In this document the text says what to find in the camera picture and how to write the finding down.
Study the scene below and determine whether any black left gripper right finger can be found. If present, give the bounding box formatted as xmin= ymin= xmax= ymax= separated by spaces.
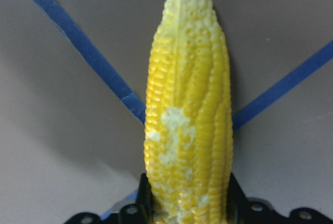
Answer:
xmin=228 ymin=173 xmax=273 ymax=224

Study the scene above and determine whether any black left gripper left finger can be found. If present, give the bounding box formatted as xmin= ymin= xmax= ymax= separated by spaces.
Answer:
xmin=118 ymin=173 xmax=153 ymax=224

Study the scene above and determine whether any yellow corn cob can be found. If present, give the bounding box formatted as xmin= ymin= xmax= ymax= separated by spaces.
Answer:
xmin=144 ymin=0 xmax=233 ymax=223

